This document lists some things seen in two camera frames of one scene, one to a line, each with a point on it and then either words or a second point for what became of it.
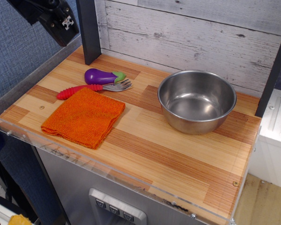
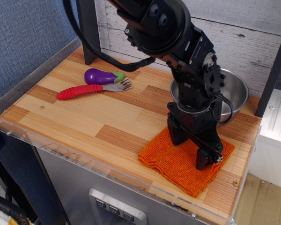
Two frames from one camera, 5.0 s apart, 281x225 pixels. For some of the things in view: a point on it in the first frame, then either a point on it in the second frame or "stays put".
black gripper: (56, 16) -> (199, 123)
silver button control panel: (108, 209) stays put
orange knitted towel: (85, 117) -> (178, 164)
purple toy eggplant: (95, 76) stays put
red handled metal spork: (113, 87) stays put
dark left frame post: (89, 30) stays put
